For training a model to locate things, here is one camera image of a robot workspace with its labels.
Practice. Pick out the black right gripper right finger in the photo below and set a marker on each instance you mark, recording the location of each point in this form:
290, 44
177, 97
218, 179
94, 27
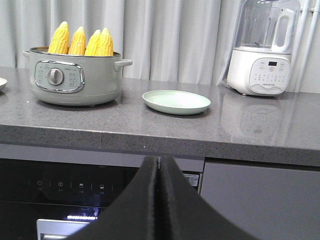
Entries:
185, 214

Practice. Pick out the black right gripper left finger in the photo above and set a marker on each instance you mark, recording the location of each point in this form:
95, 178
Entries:
132, 215

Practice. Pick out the light green round plate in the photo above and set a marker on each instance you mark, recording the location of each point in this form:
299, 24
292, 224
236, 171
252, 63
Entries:
176, 102

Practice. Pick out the yellow corn cob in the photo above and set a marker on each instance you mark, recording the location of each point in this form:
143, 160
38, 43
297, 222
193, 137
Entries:
78, 42
92, 46
60, 40
105, 45

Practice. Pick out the beige round plate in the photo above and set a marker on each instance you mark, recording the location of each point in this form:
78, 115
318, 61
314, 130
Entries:
3, 83

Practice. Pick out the grey right cabinet door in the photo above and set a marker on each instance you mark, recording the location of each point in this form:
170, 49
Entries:
266, 202

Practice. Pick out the black built-in disinfection cabinet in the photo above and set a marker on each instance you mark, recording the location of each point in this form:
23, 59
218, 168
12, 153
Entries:
49, 193

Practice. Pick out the green electric cooking pot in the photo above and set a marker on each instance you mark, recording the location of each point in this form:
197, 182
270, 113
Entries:
75, 80

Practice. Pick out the white pleated curtain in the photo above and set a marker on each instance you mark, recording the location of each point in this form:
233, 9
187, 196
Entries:
184, 41

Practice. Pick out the white blender appliance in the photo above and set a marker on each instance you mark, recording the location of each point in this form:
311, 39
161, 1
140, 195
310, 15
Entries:
260, 63

